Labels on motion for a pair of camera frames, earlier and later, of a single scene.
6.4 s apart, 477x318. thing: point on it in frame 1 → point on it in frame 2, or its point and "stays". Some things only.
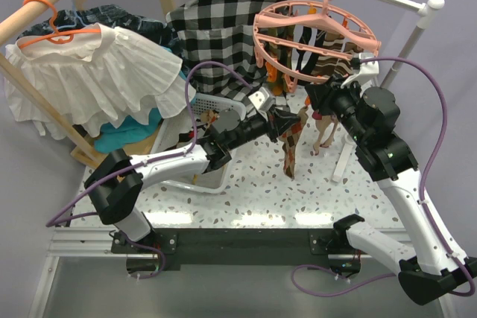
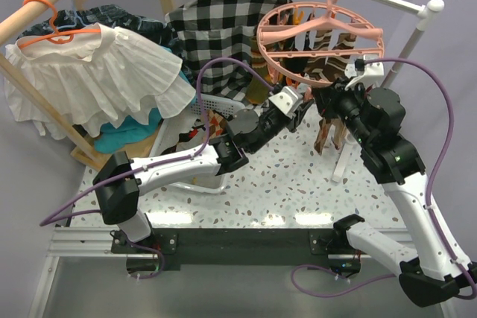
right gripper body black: [335, 100] stays
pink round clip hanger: [311, 39] stays
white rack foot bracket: [350, 143] stays
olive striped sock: [282, 53] → [256, 91]
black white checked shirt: [218, 26] stays
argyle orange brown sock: [290, 138] → [322, 133]
